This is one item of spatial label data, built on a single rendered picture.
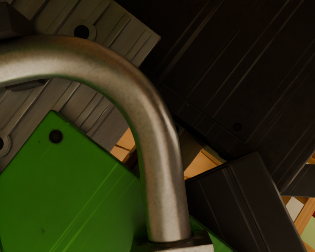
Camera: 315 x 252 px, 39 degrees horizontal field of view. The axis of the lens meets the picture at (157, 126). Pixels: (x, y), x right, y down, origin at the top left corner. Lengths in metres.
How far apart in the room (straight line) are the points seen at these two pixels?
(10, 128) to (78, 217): 0.09
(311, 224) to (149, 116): 3.53
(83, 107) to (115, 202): 0.08
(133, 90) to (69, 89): 0.07
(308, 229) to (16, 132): 3.46
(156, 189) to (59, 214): 0.08
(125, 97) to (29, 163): 0.09
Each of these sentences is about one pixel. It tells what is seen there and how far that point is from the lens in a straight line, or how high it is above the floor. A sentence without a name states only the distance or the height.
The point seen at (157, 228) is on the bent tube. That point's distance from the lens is 0.30.
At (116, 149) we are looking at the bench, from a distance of 1.13.
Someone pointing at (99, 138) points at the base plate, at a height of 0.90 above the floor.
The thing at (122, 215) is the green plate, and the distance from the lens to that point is 0.33.
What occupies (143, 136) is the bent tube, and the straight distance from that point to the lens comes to 0.29.
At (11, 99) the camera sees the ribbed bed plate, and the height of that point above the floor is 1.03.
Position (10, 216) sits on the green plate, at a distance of 0.35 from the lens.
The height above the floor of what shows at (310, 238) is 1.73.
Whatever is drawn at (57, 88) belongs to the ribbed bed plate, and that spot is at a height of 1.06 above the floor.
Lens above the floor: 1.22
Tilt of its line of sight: 16 degrees down
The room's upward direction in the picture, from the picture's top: 128 degrees clockwise
